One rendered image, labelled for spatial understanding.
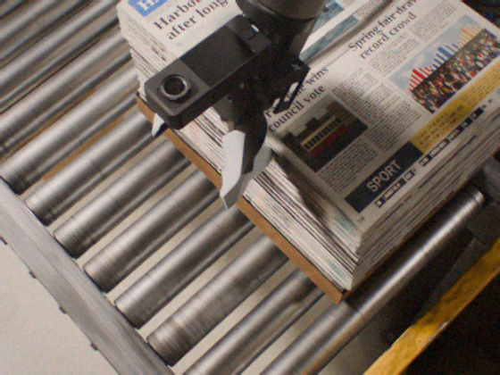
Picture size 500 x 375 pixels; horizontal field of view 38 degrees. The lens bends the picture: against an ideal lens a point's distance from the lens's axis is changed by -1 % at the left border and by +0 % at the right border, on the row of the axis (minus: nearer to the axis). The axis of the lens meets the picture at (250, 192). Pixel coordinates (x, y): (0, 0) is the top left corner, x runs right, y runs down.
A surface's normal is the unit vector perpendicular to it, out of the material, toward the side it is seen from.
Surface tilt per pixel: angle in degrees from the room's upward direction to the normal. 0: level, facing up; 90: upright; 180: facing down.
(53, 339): 0
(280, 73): 33
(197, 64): 2
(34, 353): 0
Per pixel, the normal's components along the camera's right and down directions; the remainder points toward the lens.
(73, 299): -0.03, -0.40
